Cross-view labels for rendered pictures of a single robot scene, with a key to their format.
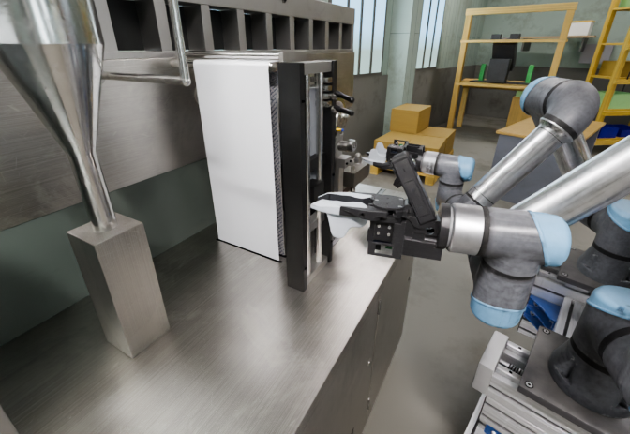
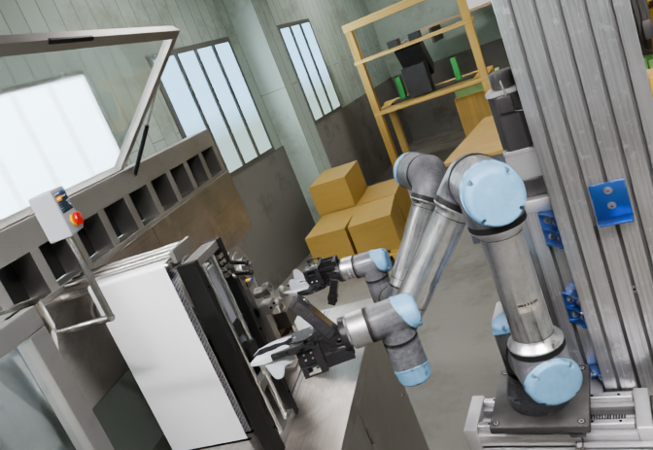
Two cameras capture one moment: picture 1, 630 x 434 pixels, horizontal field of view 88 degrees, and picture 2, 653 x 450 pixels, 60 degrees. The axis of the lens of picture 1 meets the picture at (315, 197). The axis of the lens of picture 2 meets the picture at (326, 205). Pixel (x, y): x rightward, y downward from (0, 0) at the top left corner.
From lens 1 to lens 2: 0.70 m
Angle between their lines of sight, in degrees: 16
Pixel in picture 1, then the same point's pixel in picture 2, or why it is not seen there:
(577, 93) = (423, 168)
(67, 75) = not seen: hidden behind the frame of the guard
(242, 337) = not seen: outside the picture
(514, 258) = (393, 332)
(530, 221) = (389, 305)
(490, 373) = (475, 434)
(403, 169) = (299, 309)
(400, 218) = (314, 342)
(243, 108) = (154, 309)
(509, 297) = (408, 359)
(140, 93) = not seen: hidden behind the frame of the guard
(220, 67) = (119, 284)
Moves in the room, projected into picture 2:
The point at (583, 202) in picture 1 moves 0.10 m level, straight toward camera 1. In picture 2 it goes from (429, 271) to (417, 294)
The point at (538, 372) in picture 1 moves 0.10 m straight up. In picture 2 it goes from (501, 409) to (490, 375)
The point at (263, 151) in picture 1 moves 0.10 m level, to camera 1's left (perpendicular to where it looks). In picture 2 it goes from (189, 338) to (151, 356)
